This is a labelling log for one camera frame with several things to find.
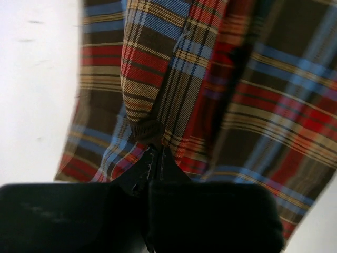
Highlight red brown plaid shirt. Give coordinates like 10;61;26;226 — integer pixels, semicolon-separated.
55;1;336;239

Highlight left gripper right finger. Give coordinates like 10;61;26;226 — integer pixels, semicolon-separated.
147;147;284;252

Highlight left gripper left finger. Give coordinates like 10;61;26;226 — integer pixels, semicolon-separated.
1;147;158;252

